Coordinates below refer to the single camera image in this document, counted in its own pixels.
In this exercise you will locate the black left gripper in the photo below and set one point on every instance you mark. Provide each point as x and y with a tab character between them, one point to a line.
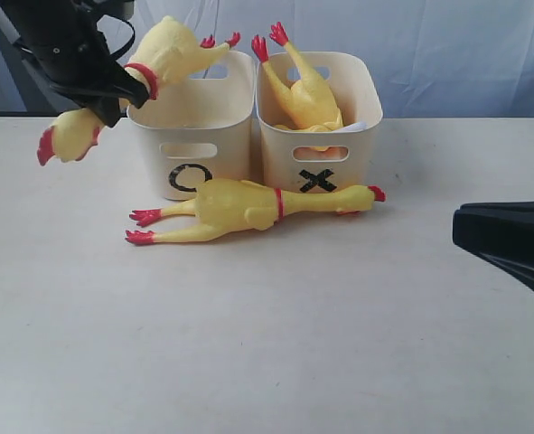
60	39

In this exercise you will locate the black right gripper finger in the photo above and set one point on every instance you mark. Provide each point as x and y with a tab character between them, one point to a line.
502	231
510	271

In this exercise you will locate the yellow rubber chicken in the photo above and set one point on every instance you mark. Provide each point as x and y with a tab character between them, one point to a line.
223	206
168	53

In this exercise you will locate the rubber chicken with white squeaker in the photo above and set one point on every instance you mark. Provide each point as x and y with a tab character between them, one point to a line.
300	89

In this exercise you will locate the cream bin marked O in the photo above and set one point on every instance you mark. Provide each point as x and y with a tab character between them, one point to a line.
199	129

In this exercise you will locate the grey backdrop curtain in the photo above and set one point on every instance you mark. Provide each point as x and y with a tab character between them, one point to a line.
428	59

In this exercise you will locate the cream bin marked X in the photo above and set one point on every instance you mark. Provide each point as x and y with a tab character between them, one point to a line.
321	162

